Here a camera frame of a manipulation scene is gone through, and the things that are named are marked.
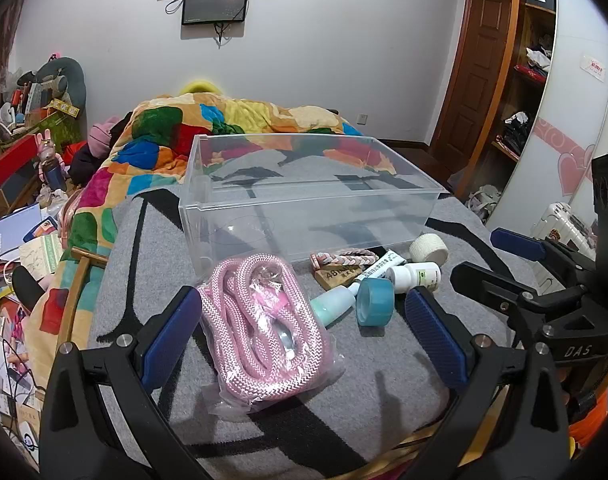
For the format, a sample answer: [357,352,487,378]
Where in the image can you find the colourful patchwork blanket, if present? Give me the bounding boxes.
[24,94,401,352]

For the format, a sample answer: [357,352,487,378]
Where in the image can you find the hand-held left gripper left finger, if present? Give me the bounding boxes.
[38,285,211,480]

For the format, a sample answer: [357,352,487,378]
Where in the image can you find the blue tape roll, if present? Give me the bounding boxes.
[356,276,396,328]

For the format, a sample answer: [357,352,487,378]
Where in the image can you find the pink rabbit bottle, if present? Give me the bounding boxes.
[36,129,68,194]

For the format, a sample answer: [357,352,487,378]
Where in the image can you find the clear plastic storage box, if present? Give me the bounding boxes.
[177,133,449,281]

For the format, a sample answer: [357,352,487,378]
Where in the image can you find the wooden stick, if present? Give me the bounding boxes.
[56,247,110,357]

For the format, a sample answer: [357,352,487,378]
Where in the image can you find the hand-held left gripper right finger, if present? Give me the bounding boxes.
[405,286,572,480]

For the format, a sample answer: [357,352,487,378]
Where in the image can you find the red box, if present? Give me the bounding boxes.
[0,134,43,187]

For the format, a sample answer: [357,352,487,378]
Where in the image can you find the wooden wardrobe shelves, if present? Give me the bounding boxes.
[454,0,557,202]

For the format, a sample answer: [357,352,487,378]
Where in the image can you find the pile of papers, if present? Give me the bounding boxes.
[0,199,66,321]

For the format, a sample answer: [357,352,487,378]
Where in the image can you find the white wardrobe door with hearts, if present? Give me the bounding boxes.
[486,0,608,242]

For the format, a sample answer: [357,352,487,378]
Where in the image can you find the white ointment tube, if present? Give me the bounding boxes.
[348,250,407,297]

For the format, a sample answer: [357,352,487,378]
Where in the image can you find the pink knitted hat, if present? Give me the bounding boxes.
[87,115,123,159]

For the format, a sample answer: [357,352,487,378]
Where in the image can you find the small wall screen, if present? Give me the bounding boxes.
[181,0,250,26]

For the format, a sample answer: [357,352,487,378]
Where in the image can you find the pink curtain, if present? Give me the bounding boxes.
[0,0,41,92]

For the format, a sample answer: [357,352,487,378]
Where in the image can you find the pink braided bracelet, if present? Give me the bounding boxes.
[310,248,380,272]

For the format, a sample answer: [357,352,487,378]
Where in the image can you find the wooden tag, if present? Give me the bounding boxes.
[314,266,365,291]

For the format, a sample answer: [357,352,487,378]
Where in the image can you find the white shoes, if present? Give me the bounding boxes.
[466,183,502,219]

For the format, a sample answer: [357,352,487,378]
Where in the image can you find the yellow pillow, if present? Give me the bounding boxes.
[179,78,223,96]

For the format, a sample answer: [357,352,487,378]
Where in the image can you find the small teal bottle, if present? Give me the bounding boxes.
[310,287,357,326]

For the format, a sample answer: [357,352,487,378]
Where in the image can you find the white pill bottle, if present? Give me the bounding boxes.
[386,261,443,294]

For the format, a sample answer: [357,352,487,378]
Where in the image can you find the white bandage roll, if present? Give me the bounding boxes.
[409,233,449,264]

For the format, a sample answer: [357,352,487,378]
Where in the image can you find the black bag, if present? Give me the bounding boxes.
[500,112,533,154]

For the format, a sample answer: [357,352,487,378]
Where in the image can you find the brown wooden door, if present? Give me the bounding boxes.
[430,0,515,164]

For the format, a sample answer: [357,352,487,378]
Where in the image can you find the grey neck pillow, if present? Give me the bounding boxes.
[36,57,88,117]

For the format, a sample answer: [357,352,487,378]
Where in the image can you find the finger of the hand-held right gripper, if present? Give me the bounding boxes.
[450,261,590,330]
[490,227,597,282]

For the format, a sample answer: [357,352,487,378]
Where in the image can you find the black clothing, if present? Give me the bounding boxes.
[68,110,136,187]

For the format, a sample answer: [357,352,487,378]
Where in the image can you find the grey black patterned blanket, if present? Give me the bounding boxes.
[86,152,540,480]

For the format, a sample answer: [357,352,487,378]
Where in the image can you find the pink rope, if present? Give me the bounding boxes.
[196,253,346,416]

